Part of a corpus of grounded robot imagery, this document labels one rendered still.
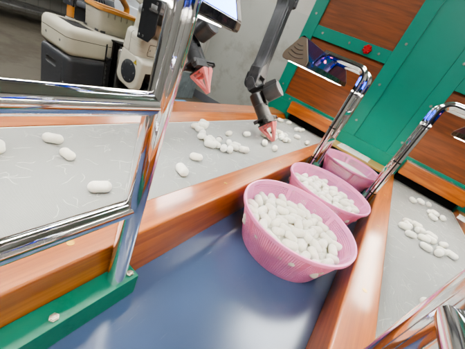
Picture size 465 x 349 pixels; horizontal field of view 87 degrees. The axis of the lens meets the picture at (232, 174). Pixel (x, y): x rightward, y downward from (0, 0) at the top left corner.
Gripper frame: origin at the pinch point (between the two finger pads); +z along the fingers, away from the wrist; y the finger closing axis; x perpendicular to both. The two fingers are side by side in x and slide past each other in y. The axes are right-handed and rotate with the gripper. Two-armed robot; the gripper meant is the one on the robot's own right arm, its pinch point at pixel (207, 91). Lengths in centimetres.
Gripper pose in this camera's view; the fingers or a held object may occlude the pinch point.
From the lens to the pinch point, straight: 85.9
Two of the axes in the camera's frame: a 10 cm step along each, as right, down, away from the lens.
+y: 5.6, -2.0, 8.0
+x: -7.6, 2.5, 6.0
